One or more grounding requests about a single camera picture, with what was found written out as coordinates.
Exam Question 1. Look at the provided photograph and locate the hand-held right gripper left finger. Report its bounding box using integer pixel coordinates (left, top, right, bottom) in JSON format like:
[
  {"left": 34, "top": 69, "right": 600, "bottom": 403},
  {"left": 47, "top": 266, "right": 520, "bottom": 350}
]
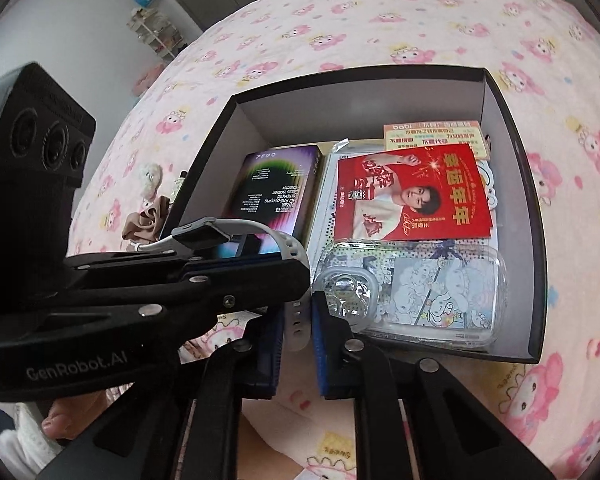
[{"left": 35, "top": 305, "right": 286, "bottom": 480}]

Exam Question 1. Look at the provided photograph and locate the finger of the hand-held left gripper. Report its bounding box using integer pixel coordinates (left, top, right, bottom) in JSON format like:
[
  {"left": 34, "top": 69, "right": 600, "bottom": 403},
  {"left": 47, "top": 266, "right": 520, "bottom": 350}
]
[
  {"left": 65, "top": 252, "right": 287, "bottom": 291},
  {"left": 55, "top": 266, "right": 307, "bottom": 327}
]

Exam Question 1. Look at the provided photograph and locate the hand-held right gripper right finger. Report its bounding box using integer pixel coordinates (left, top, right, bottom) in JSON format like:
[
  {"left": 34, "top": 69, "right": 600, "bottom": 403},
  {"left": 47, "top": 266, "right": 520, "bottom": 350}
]
[{"left": 310, "top": 290, "right": 558, "bottom": 480}]

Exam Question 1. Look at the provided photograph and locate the beige cloth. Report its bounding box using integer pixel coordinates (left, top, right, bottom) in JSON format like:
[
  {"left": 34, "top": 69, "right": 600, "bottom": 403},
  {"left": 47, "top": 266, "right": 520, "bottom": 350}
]
[{"left": 121, "top": 195, "right": 173, "bottom": 241}]

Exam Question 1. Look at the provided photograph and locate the white smartwatch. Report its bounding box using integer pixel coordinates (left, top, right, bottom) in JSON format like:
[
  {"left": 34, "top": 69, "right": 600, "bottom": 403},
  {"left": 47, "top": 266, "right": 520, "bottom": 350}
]
[{"left": 132, "top": 216, "right": 312, "bottom": 353}]

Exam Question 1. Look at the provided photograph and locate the black cardboard box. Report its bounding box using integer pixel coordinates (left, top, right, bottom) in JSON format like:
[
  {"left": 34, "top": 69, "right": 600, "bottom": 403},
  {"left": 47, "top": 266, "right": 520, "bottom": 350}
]
[{"left": 167, "top": 63, "right": 548, "bottom": 365}]

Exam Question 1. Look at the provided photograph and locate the person's left hand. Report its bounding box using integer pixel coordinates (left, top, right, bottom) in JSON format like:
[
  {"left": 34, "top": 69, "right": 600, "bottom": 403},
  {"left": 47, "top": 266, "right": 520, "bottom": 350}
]
[{"left": 40, "top": 387, "right": 112, "bottom": 443}]

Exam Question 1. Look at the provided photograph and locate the clear cartoon phone case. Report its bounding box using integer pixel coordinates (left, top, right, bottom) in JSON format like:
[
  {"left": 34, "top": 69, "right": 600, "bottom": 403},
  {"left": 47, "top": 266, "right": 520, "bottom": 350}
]
[{"left": 312, "top": 240, "right": 508, "bottom": 353}]

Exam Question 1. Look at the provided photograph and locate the purple screen protector box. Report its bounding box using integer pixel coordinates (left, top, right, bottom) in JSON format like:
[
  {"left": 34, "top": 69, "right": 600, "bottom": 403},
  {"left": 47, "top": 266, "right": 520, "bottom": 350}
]
[{"left": 220, "top": 145, "right": 325, "bottom": 256}]

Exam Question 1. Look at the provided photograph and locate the red printed card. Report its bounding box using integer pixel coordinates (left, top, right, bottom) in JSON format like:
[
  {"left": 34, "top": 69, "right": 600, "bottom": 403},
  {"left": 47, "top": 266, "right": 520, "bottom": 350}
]
[{"left": 334, "top": 142, "right": 496, "bottom": 242}]

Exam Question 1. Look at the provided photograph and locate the white shelf rack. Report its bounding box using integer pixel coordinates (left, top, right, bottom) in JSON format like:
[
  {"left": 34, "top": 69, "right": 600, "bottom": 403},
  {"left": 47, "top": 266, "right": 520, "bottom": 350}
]
[{"left": 125, "top": 7, "right": 188, "bottom": 58}]

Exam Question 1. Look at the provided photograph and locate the white cartoon sticker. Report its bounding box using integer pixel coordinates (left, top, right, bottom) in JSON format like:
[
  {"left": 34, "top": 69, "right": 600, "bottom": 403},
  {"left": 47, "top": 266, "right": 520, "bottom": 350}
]
[{"left": 475, "top": 157, "right": 499, "bottom": 208}]

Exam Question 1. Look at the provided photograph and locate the orange sticker sheet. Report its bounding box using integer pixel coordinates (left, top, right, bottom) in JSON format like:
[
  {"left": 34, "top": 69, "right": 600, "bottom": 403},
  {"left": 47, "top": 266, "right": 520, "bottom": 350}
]
[{"left": 382, "top": 120, "right": 488, "bottom": 161}]

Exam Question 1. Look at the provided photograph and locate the pink printed blanket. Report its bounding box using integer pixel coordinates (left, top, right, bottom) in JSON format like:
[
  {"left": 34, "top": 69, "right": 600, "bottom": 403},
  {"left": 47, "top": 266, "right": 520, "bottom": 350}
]
[{"left": 67, "top": 0, "right": 600, "bottom": 480}]

